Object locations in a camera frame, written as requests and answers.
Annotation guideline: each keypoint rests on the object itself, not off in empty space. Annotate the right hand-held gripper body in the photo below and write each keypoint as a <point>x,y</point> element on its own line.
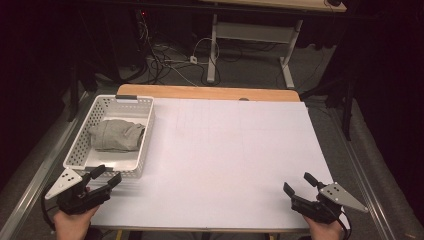
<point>320,208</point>

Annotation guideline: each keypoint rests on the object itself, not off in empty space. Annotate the black metal stand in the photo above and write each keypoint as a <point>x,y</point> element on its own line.
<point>348,113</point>
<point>73,96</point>

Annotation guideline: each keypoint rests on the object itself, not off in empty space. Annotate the person's left hand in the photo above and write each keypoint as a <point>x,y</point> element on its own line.
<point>71,226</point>

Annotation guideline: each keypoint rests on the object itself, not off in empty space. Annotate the black power strip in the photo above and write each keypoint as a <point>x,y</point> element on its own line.
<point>140,18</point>

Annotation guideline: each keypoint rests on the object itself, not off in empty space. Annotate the person's right hand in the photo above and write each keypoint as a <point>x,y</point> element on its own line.
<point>325,231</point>

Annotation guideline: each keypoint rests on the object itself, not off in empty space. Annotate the white power plug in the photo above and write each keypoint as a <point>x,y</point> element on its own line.
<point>193,60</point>

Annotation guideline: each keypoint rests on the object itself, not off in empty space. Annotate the light wooden desk top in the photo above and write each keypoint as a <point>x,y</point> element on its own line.
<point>283,4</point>

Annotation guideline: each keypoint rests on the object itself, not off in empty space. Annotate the grey sweatpants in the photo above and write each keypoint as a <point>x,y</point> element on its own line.
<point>116,135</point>

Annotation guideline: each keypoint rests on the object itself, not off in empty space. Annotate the aluminium floor rail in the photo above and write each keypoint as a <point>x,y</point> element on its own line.
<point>366,193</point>
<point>33,186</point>

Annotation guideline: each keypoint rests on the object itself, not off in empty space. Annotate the white metal desk frame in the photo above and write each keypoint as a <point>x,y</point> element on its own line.
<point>253,33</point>

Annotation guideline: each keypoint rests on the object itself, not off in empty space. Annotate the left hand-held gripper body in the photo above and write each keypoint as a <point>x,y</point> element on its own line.
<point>75,200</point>

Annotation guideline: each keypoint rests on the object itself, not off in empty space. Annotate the white perforated plastic basket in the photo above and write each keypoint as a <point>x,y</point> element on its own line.
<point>100,106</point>

